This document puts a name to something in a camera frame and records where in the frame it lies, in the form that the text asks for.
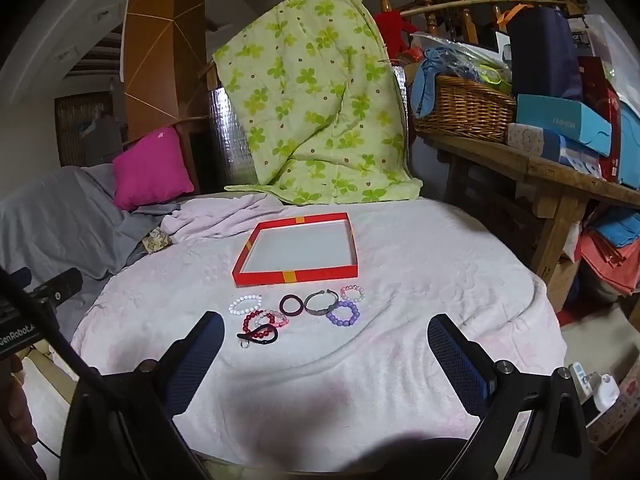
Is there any woven bamboo screen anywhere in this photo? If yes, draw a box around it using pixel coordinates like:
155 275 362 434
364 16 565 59
55 92 124 168

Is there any red cloth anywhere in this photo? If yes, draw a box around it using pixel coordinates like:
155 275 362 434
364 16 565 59
372 10 426 61

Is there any wicker basket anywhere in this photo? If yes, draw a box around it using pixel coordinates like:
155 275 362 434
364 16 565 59
412 75 517 144

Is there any silver foil panel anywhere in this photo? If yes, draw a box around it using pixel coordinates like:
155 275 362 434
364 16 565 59
207 66 414 196

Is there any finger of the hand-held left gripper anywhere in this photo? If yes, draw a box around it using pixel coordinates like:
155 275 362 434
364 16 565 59
28 267 84 307

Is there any black hair tie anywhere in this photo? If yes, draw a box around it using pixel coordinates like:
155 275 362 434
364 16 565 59
236 324 282 350

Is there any folded coral cloth stack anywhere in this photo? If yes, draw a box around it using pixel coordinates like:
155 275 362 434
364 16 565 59
579 230 640 297

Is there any white remote control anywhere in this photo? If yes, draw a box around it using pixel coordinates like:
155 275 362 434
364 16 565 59
567 361 594 402

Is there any purple bead bracelet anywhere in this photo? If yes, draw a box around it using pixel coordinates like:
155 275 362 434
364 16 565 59
325 300 361 327

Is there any red paper bag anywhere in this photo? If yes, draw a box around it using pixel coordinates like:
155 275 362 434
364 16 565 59
577 55 624 184

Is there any red shallow box tray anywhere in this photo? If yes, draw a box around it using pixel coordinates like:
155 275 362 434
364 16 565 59
232 212 360 289

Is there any blue and white box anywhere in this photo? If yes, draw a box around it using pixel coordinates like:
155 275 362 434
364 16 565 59
542 132 604 179

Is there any wooden pillar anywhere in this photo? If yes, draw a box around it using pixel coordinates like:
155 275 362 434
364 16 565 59
121 0 209 142

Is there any grey metal bangle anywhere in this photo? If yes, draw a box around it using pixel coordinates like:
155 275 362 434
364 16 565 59
304 287 337 317

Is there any magenta pillow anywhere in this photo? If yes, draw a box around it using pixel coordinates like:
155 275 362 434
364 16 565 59
112 126 195 212

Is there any navy bag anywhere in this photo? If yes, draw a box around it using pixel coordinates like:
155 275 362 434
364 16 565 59
509 6 584 101

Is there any black cable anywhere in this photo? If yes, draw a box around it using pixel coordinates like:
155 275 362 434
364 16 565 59
0 265 126 413

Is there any white plastic bag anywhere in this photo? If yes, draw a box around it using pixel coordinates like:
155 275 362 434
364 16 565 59
582 12 640 111

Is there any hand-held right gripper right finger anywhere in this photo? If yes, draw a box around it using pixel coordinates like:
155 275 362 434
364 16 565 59
427 313 594 480

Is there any small floral cloth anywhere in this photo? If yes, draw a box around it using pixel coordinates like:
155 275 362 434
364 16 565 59
141 226 174 254

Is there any white patterned box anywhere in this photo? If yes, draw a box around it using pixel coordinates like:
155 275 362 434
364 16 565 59
507 122 561 157

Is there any pink clear bead bracelet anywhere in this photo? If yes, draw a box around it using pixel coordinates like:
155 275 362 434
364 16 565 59
255 309 291 330

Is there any patterned cardboard box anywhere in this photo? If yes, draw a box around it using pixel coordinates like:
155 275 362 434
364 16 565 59
585 360 640 444

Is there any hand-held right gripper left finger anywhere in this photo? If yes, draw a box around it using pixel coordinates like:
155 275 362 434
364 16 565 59
60 311 224 480

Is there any teal cardboard box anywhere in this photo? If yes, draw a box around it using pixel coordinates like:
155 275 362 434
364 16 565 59
515 93 614 157

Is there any red bead bracelet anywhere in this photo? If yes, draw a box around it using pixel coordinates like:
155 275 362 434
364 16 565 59
242 311 277 341

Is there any folded blue cloth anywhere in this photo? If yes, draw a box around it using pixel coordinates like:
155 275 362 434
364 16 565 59
592 207 640 249

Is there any maroon hair tie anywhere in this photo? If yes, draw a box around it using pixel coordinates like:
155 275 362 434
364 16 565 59
279 294 305 318

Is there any pale pink blanket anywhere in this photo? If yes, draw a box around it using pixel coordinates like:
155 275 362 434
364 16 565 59
70 194 568 461

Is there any green floral quilt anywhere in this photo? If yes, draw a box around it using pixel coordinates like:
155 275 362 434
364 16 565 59
212 0 424 207

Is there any small white device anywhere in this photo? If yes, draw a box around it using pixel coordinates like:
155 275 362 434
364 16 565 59
592 374 621 411

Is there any person's left forearm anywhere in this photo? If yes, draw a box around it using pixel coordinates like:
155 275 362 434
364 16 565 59
0 357 31 461

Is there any grey bed sheet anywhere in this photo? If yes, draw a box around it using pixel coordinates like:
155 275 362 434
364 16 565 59
0 162 183 331

